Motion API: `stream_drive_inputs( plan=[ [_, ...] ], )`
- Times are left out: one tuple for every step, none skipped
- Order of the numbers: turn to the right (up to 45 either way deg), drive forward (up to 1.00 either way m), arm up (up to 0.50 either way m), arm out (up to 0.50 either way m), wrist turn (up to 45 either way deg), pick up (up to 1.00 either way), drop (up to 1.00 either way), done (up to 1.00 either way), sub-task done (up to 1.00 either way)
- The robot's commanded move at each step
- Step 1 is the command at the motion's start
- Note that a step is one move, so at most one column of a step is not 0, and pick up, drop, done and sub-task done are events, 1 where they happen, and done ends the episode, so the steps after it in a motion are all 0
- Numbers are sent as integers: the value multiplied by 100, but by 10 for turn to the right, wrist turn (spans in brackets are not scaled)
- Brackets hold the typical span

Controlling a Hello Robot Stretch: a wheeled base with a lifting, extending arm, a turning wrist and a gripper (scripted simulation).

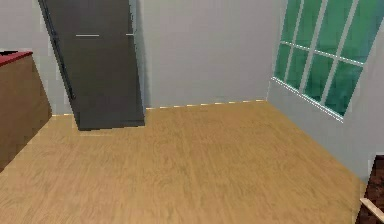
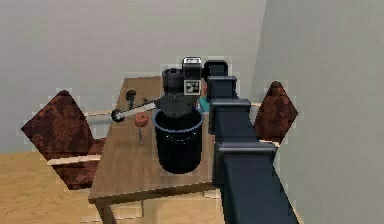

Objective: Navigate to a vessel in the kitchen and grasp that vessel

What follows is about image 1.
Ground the dark grey fridge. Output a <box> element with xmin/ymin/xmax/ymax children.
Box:
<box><xmin>37</xmin><ymin>0</ymin><xmax>146</xmax><ymax>132</ymax></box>

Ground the green paned window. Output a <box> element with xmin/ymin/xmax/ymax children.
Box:
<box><xmin>270</xmin><ymin>0</ymin><xmax>384</xmax><ymax>123</ymax></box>

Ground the brown cabinet with red top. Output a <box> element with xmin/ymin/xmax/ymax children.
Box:
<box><xmin>0</xmin><ymin>49</ymin><xmax>53</xmax><ymax>173</ymax></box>

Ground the dark brown wooden furniture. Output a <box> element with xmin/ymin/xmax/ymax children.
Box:
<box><xmin>355</xmin><ymin>154</ymin><xmax>384</xmax><ymax>224</ymax></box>

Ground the black fridge handle bar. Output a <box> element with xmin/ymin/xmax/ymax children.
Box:
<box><xmin>39</xmin><ymin>0</ymin><xmax>76</xmax><ymax>101</ymax></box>

